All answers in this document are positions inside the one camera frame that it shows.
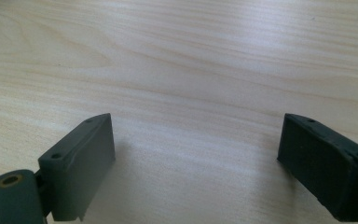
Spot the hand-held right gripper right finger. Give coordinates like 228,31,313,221
276,113,358,223

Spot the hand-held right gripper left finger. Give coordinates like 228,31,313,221
37,112,117,222

